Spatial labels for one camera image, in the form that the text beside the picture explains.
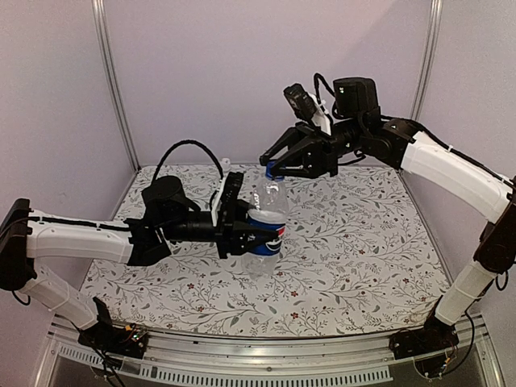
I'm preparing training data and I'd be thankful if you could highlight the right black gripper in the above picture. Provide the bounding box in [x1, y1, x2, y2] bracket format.
[260, 115, 365, 177]

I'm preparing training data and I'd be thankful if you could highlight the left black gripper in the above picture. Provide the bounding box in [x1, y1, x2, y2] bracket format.
[161, 201, 279, 261]

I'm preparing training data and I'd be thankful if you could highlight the blue bottle cap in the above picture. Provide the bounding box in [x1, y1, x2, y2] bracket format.
[265, 161, 285, 181]

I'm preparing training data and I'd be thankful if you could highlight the clear plastic Pepsi bottle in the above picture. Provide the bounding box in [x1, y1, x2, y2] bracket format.
[242, 161, 289, 281]

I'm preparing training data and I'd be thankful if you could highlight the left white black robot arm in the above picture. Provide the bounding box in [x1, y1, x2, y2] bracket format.
[1, 173, 285, 350]

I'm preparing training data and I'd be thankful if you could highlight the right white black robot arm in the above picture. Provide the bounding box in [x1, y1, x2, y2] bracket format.
[260, 73, 515, 352]

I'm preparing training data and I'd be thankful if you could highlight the floral patterned table mat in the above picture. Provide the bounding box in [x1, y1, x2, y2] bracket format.
[81, 166, 448, 337]

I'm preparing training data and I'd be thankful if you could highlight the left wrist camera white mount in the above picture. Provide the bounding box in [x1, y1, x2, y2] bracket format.
[210, 172, 244, 227]

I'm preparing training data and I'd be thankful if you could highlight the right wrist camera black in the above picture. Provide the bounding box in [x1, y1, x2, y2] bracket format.
[283, 83, 333, 136]

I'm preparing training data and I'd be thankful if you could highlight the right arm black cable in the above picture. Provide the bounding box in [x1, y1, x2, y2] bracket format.
[313, 72, 339, 120]

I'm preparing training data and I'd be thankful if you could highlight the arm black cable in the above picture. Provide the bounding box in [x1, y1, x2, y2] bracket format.
[152, 139, 225, 190]
[313, 72, 339, 120]

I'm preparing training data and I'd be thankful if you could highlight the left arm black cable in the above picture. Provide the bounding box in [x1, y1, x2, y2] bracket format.
[152, 139, 225, 190]

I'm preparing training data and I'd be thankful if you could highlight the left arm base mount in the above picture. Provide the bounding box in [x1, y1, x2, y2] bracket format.
[78, 297, 148, 360]

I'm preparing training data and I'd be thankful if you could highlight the right aluminium frame post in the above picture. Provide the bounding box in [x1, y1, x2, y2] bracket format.
[410, 0, 443, 121]

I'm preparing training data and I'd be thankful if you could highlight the aluminium frame post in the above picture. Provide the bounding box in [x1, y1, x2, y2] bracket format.
[410, 0, 443, 121]
[91, 0, 141, 173]

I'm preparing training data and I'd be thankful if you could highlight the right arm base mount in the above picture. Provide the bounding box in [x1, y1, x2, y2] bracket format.
[389, 318, 459, 378]

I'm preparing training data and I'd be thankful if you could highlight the left aluminium frame post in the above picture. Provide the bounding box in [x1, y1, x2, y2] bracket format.
[91, 0, 141, 173]

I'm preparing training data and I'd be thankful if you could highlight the aluminium front rail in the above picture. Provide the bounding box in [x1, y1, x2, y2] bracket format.
[34, 314, 509, 386]

